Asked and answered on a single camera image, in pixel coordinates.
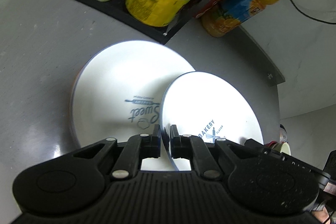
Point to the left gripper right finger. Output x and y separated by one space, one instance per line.
194 149

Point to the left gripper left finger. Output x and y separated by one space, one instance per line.
130 154

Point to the white Bakery plate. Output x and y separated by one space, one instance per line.
205 105

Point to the white Sweet plate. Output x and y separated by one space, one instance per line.
119 91

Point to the white bowl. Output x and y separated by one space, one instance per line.
283 147

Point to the orange juice bottle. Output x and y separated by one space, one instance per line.
228 14

